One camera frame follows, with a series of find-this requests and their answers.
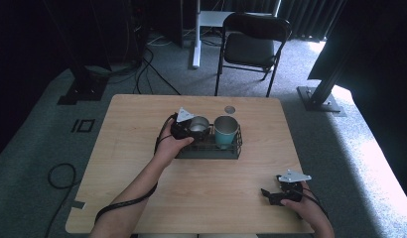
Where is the black folding chair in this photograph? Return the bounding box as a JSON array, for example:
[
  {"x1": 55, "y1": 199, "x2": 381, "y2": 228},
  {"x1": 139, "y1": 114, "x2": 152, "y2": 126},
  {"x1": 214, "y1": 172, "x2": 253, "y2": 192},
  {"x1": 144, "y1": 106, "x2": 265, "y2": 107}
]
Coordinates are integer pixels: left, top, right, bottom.
[{"x1": 213, "y1": 11, "x2": 294, "y2": 98}]

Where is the plain steel cup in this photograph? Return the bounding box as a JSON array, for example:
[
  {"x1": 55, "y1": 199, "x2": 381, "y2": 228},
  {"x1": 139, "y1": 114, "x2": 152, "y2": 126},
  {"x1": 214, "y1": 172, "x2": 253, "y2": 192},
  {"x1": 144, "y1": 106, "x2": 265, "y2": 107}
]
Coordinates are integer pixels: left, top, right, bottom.
[{"x1": 188, "y1": 115, "x2": 211, "y2": 135}]

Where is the dark curtain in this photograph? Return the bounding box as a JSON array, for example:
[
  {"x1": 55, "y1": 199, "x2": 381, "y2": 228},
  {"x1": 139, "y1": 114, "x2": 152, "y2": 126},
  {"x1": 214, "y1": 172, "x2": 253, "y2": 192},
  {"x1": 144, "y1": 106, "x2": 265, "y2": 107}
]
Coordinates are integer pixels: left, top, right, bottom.
[{"x1": 277, "y1": 0, "x2": 347, "y2": 44}]

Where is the black stand with base plate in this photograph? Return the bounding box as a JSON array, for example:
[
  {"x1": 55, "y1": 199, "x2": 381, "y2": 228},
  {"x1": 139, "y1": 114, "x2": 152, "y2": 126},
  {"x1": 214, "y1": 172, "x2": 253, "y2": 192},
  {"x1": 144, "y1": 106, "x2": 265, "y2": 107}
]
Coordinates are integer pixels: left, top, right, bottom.
[{"x1": 57, "y1": 49, "x2": 110, "y2": 106}]

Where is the left hand-held gripper cable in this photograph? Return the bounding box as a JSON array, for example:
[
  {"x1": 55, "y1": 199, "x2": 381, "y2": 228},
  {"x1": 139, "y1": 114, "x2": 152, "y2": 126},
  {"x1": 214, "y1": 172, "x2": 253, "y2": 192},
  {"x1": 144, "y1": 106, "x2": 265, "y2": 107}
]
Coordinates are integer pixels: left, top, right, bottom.
[{"x1": 94, "y1": 112, "x2": 179, "y2": 223}]

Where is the right hand-held gripper cable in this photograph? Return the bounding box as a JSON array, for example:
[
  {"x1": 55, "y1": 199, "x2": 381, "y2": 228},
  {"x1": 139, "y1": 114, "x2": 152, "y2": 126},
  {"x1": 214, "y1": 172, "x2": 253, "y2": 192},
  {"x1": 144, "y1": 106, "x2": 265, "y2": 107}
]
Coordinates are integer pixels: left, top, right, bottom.
[{"x1": 301, "y1": 187, "x2": 331, "y2": 221}]

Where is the black slanted stand with base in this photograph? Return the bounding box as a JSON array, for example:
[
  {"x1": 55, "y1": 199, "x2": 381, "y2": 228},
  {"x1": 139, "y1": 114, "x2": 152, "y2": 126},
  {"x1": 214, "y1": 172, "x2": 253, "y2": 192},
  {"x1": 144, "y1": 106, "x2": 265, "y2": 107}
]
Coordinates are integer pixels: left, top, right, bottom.
[{"x1": 296, "y1": 49, "x2": 347, "y2": 118}]

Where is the person's right hand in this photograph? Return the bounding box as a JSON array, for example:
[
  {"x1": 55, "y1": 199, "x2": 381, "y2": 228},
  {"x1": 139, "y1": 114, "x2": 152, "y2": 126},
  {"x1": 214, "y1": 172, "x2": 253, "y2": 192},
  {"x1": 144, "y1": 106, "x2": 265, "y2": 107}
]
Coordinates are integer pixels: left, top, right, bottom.
[{"x1": 279, "y1": 184, "x2": 324, "y2": 221}]

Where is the black cable bundle on floor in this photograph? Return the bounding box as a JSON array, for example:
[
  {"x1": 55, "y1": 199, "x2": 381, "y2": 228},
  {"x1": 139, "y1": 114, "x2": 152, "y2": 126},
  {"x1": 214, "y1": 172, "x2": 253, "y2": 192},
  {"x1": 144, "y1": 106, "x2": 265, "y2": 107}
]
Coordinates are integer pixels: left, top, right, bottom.
[{"x1": 83, "y1": 31, "x2": 183, "y2": 97}]

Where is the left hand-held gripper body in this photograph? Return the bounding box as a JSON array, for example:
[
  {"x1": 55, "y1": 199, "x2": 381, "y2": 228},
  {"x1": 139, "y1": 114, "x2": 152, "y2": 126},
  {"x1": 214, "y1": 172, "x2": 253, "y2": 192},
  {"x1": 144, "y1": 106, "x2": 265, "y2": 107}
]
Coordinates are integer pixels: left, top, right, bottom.
[{"x1": 170, "y1": 106, "x2": 196, "y2": 140}]

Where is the dark wire basket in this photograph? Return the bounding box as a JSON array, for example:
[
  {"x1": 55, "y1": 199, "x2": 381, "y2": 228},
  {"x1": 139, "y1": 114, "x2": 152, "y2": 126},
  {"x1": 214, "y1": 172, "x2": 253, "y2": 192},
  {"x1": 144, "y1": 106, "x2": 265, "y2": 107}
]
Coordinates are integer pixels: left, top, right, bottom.
[{"x1": 173, "y1": 122, "x2": 244, "y2": 161}]

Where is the black looped floor cable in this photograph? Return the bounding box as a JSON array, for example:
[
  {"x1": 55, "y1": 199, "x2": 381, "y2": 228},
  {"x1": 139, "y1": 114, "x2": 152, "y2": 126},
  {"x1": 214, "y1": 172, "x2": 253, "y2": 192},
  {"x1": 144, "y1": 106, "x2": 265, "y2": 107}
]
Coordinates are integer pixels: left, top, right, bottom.
[{"x1": 44, "y1": 162, "x2": 81, "y2": 238}]

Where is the person's left hand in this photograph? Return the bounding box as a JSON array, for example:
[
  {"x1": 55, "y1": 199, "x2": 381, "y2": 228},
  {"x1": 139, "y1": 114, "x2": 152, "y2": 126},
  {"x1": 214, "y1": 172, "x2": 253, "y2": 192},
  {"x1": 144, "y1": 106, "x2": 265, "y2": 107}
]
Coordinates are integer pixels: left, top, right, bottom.
[{"x1": 154, "y1": 126, "x2": 196, "y2": 166}]

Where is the teal steel cup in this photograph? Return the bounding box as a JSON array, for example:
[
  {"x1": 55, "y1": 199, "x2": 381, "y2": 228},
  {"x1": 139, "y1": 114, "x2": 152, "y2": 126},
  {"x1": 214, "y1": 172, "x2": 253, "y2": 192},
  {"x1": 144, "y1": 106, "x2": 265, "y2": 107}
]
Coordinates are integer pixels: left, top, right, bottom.
[{"x1": 212, "y1": 114, "x2": 240, "y2": 150}]

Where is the hand-held gripper cable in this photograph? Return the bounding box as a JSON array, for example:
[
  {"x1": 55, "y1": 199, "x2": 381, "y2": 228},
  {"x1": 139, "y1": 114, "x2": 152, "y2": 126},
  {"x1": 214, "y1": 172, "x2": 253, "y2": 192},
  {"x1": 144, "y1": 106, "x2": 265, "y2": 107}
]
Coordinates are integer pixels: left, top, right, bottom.
[
  {"x1": 301, "y1": 187, "x2": 331, "y2": 221},
  {"x1": 94, "y1": 112, "x2": 179, "y2": 223}
]

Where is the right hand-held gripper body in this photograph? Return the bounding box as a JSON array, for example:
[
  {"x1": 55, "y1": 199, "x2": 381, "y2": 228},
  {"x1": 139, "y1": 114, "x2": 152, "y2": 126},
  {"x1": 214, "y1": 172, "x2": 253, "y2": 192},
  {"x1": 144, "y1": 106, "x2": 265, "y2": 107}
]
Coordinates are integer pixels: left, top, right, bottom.
[{"x1": 276, "y1": 169, "x2": 313, "y2": 201}]

